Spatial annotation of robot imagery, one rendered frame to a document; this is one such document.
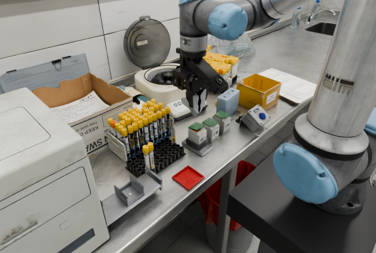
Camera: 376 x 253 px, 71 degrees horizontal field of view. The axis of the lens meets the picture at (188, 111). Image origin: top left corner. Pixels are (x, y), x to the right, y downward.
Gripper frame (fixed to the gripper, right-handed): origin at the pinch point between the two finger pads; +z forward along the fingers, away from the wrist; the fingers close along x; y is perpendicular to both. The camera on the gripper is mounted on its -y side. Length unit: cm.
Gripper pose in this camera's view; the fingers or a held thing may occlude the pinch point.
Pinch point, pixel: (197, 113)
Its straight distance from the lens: 82.4
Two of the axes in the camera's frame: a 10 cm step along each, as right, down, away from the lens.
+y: -7.4, -3.5, 5.7
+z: 0.0, 8.5, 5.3
